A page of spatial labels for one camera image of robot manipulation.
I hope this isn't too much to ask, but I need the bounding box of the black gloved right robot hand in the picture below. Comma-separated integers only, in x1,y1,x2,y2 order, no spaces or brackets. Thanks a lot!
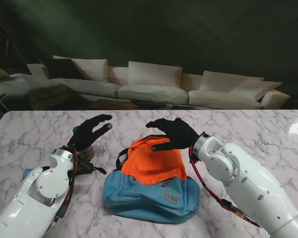
145,118,201,152

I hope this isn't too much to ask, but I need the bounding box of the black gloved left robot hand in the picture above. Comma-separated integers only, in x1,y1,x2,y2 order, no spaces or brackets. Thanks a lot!
67,114,114,152

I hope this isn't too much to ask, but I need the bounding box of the coffee bottle with green cap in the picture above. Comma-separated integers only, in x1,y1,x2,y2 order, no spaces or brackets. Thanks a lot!
73,125,94,160

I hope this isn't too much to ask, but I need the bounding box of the orange and blue backpack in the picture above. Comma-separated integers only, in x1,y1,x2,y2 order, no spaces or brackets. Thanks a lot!
103,135,202,225

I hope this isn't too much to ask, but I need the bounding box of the wooden coffee table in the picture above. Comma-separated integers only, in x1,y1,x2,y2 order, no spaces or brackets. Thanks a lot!
88,98,197,111

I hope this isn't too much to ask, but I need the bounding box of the dark oval tray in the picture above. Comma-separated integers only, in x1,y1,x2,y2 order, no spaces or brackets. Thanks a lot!
130,99,168,109

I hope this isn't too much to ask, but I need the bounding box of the cream sectional sofa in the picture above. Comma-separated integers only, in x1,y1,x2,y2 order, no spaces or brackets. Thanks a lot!
0,56,291,111

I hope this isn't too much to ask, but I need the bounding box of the cream sofa back cushion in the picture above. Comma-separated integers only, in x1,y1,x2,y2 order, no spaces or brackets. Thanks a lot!
229,78,283,101
200,70,264,94
52,56,108,83
128,61,183,88

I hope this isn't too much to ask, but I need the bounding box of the dark brown sofa cushion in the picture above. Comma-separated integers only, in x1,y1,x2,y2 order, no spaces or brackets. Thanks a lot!
34,56,85,80

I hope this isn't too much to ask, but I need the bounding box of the red black right arm cable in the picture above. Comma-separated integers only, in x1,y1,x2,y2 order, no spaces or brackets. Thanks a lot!
188,146,261,229

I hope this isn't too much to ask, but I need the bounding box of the red black arm cable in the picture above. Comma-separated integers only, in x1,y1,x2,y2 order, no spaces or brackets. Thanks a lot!
49,148,80,226
188,146,261,229

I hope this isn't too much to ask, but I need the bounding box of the red black left arm cable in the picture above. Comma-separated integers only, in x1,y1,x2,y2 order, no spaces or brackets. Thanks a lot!
49,148,80,226

